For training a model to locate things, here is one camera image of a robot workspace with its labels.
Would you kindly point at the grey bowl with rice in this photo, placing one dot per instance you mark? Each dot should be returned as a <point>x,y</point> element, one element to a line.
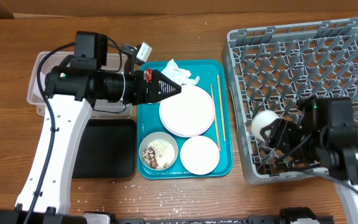
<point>158,151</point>

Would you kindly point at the small pink bowl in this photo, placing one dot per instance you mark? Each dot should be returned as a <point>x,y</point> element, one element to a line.
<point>199,155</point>

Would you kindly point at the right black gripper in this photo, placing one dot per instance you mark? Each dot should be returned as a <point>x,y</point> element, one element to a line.
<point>282,137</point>

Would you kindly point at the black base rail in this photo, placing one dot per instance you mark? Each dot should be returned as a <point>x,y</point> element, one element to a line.
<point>294,215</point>

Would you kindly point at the white cup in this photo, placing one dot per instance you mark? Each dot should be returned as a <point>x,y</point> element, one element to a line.
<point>262,120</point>

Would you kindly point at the clear plastic bin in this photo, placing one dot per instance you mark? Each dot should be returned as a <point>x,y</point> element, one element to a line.
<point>102,109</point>

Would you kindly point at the crumpled white napkin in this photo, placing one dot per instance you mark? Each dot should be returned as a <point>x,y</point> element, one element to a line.
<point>179,75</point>

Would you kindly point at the large white plate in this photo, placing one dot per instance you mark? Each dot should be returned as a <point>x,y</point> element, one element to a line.
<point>189,113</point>

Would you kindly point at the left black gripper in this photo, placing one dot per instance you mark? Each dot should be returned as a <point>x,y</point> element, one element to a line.
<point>154,93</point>

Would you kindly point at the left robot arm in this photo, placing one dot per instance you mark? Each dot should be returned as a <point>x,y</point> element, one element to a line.
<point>70,91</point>

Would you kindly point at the black plastic tray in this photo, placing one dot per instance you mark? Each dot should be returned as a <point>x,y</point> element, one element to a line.
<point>107,149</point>

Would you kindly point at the wooden chopstick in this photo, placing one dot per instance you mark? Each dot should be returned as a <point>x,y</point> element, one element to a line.
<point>215,119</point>
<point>221,107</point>

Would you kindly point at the grey dishwasher rack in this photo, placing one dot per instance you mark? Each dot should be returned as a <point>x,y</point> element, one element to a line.
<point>270,68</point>

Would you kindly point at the red foil wrapper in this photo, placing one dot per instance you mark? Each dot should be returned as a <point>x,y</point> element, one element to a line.
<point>148,74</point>

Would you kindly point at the teal serving tray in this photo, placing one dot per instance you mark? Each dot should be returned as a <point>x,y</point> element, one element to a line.
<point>148,121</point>

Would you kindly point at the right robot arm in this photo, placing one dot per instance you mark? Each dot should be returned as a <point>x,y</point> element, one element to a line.
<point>323,143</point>

